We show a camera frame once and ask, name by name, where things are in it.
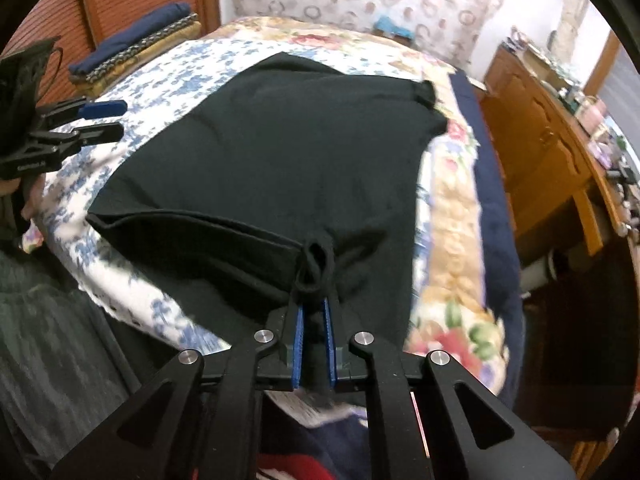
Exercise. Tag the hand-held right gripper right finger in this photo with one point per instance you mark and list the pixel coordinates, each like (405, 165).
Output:
(330, 350)

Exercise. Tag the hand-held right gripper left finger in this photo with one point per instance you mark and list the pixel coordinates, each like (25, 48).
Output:
(298, 350)

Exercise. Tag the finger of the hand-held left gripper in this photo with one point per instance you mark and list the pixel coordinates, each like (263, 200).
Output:
(100, 133)
(105, 108)

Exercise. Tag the black printed t-shirt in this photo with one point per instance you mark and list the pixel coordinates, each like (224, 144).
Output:
(275, 160)

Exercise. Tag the person's left hand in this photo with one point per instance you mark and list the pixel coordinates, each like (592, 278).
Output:
(34, 197)

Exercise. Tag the blue floral blanket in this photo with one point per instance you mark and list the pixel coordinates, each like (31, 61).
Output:
(150, 110)

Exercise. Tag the dark patterned folded cloth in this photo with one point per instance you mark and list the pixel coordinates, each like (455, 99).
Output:
(145, 50)

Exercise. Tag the yellow folded cloth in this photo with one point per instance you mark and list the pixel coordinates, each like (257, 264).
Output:
(160, 55)

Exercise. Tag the stack of folded blankets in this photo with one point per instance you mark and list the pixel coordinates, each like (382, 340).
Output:
(135, 35)

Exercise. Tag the navy red cloth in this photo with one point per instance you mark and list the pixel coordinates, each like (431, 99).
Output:
(320, 450)

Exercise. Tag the navy bedsheet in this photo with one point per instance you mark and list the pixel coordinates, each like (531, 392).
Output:
(495, 210)

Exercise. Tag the white cylinder roll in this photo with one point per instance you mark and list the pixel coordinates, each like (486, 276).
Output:
(542, 270)

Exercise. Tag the person's grey ribbed clothing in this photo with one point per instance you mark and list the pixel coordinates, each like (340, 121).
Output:
(50, 360)

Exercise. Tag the wooden cabinet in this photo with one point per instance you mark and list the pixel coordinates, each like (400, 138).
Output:
(540, 150)

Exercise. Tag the small blue object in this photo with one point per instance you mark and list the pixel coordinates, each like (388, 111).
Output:
(395, 27)

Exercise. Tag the pink bottle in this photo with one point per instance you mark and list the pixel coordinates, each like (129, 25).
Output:
(592, 112)

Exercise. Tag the grey window blind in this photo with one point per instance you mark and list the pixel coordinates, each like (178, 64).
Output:
(622, 90)

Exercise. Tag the beige window curtain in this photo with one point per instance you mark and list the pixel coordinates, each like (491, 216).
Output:
(570, 20)

